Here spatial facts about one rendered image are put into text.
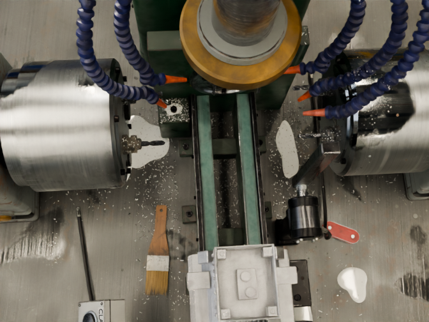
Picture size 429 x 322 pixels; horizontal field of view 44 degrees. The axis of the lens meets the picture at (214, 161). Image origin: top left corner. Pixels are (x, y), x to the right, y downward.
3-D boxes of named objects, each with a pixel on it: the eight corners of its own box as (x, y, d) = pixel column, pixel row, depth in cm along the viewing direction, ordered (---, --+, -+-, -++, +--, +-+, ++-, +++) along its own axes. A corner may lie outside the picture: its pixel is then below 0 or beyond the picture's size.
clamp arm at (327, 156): (290, 176, 108) (320, 138, 83) (305, 174, 108) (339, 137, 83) (292, 192, 107) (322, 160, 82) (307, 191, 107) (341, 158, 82)
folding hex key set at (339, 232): (319, 232, 125) (321, 231, 123) (323, 220, 126) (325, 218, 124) (355, 246, 124) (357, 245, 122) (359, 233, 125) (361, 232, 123)
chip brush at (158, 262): (150, 204, 125) (150, 204, 124) (172, 206, 125) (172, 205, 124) (144, 295, 119) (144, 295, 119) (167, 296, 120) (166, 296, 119)
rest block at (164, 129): (160, 114, 130) (157, 96, 119) (189, 113, 131) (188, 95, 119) (161, 138, 129) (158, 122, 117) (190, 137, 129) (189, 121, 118)
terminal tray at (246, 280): (210, 251, 95) (212, 246, 89) (269, 247, 96) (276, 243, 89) (214, 321, 92) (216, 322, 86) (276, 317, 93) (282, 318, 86)
